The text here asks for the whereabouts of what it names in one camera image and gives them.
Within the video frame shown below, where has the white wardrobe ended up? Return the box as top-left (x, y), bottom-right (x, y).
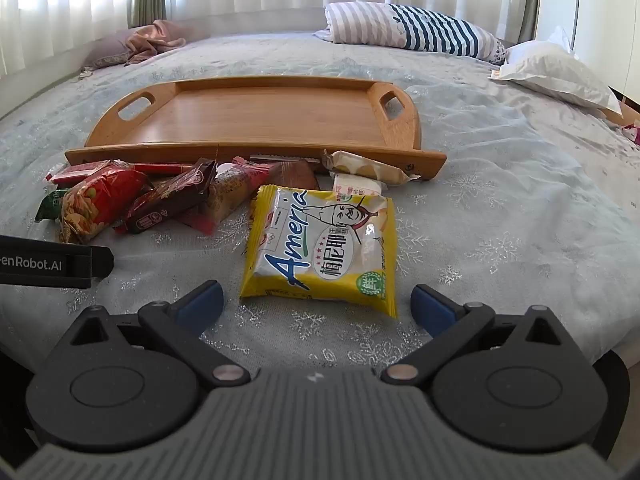
top-left (535, 0), bottom-right (640, 106)

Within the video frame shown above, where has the green snack packet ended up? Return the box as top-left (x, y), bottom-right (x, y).
top-left (35, 187), bottom-right (73, 223)

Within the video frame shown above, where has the striped pillow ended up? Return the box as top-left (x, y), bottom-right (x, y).
top-left (314, 1), bottom-right (508, 65)

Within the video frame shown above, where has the red peanut bag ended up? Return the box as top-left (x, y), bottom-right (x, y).
top-left (59, 169), bottom-right (151, 245)

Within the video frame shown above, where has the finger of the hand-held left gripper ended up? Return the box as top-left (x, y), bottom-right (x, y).
top-left (92, 245), bottom-right (115, 280)

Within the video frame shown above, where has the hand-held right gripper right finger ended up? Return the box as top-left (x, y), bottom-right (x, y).
top-left (380, 283), bottom-right (591, 387)

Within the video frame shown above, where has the white pillow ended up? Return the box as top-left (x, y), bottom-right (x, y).
top-left (490, 27), bottom-right (623, 111)

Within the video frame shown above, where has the purple pillow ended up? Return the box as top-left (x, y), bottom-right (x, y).
top-left (80, 29), bottom-right (138, 70)

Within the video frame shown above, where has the beige cracker packet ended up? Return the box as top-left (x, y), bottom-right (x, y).
top-left (322, 150), bottom-right (422, 186)

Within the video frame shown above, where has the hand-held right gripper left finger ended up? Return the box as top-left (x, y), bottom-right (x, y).
top-left (50, 280), bottom-right (251, 389)

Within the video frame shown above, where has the long red snack packet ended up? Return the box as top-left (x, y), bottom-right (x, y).
top-left (47, 160), bottom-right (193, 186)

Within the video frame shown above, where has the dark maroon snack packet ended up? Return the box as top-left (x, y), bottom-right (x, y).
top-left (114, 158), bottom-right (218, 234)

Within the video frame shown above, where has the light blue snowflake bedspread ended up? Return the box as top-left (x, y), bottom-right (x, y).
top-left (0, 32), bottom-right (640, 376)

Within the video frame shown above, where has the wooden tray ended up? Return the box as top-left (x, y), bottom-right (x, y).
top-left (65, 76), bottom-right (448, 187)

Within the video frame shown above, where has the small white pink packet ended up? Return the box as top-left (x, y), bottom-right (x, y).
top-left (331, 172), bottom-right (388, 197)

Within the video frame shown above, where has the yellow snack packet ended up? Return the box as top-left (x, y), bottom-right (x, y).
top-left (240, 185), bottom-right (399, 319)

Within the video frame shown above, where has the pink cloth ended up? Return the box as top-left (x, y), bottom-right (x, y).
top-left (125, 20), bottom-right (190, 65)

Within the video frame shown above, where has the brown red snack packet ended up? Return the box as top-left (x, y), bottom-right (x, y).
top-left (207, 160), bottom-right (321, 233)

